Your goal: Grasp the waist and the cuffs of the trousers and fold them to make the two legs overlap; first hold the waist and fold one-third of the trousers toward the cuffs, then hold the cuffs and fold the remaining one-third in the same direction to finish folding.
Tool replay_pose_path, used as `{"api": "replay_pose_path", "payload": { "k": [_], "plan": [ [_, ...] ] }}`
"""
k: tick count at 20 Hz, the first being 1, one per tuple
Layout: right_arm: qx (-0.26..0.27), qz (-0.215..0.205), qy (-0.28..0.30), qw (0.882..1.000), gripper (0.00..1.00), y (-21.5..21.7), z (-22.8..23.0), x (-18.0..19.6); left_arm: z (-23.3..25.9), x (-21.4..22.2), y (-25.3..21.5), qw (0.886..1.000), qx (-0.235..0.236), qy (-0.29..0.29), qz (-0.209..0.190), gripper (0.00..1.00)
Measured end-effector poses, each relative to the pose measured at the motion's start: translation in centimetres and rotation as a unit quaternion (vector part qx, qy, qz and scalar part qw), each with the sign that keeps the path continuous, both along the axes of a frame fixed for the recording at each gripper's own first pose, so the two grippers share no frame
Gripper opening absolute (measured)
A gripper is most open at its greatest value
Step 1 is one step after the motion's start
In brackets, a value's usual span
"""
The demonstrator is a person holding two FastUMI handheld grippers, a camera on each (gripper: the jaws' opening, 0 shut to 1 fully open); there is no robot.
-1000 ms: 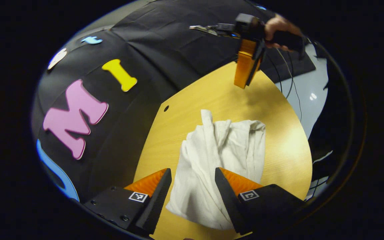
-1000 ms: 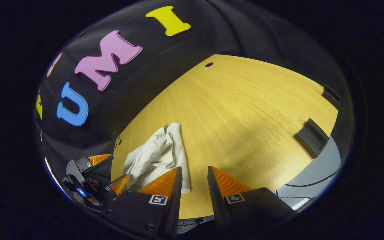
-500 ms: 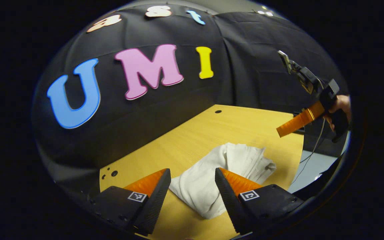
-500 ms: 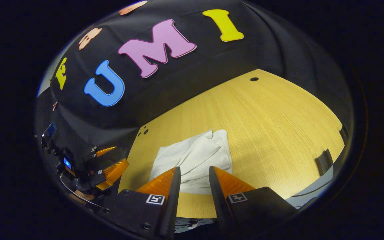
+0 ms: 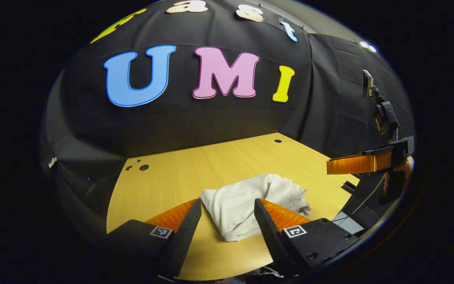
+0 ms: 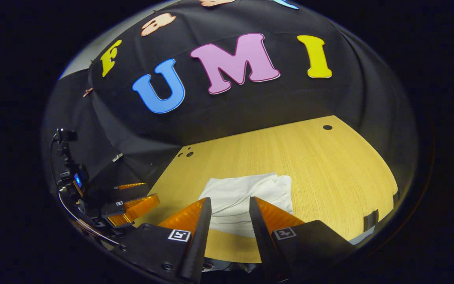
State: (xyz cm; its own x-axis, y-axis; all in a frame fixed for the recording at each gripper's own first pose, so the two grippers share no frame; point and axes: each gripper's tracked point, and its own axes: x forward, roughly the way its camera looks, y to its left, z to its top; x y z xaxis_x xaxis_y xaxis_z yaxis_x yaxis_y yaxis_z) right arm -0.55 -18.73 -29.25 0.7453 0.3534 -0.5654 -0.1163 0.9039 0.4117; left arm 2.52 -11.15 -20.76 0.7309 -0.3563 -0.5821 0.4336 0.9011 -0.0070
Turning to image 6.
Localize black table bracket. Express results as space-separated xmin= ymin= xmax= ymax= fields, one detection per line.
xmin=363 ymin=209 xmax=380 ymax=232

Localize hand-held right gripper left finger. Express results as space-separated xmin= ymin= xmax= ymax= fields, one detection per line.
xmin=118 ymin=197 xmax=212 ymax=283

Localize white jeans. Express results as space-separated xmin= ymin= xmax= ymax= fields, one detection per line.
xmin=198 ymin=172 xmax=294 ymax=238

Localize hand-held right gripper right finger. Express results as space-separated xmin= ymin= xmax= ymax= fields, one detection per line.
xmin=249 ymin=196 xmax=356 ymax=283

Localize black backdrop cloth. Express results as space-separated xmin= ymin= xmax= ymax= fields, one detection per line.
xmin=42 ymin=0 xmax=419 ymax=198

